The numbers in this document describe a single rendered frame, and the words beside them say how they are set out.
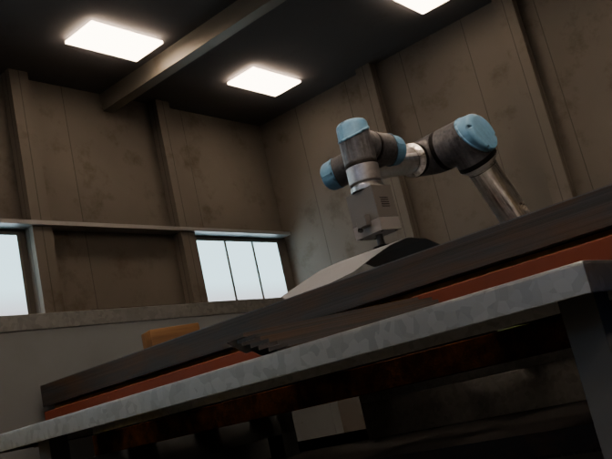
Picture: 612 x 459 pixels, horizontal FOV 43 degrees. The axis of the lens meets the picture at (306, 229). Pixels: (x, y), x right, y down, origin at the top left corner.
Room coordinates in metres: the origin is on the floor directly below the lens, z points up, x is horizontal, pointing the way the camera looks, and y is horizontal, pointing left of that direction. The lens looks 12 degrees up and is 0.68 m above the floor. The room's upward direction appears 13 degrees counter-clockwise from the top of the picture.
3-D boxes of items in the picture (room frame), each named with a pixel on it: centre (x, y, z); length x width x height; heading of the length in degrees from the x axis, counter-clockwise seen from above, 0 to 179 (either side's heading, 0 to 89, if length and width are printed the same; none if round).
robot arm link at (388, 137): (1.79, -0.21, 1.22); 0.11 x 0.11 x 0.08; 49
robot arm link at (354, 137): (1.70, -0.16, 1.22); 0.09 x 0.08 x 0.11; 139
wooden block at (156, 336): (1.78, 0.35, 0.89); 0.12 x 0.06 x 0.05; 124
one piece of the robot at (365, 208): (1.70, -0.14, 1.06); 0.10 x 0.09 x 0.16; 132
